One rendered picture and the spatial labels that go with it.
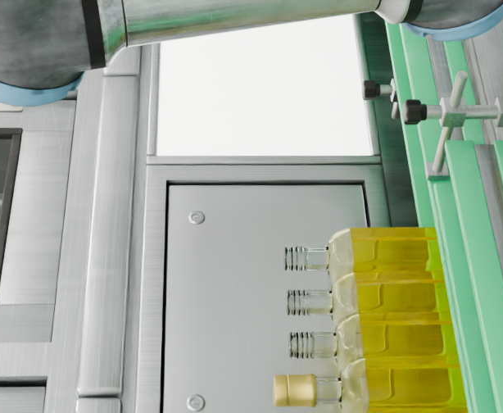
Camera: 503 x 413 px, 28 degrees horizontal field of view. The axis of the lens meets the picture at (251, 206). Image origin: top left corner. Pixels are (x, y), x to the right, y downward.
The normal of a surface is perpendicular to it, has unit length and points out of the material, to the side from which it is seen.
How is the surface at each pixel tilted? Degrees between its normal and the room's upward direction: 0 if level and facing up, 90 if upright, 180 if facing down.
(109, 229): 90
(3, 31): 96
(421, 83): 90
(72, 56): 102
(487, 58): 90
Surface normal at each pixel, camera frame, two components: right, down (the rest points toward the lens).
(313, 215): 0.03, -0.62
